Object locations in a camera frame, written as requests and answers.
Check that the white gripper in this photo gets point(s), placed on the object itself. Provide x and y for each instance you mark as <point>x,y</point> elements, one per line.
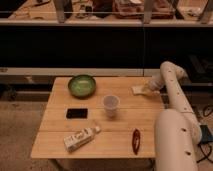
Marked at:
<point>155,84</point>

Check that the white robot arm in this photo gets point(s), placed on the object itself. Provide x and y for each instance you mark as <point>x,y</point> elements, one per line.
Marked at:
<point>176,129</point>

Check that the clear plastic cup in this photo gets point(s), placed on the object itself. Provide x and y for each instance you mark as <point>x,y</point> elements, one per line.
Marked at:
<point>110,104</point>

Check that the green bowl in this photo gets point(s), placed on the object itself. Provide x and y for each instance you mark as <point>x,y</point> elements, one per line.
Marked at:
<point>82,86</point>

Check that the dark blue box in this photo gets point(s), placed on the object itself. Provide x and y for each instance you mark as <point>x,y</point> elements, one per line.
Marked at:
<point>207,136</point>

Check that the cluttered wooden shelf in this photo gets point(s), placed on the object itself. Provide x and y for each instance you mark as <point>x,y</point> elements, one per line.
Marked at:
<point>123,13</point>

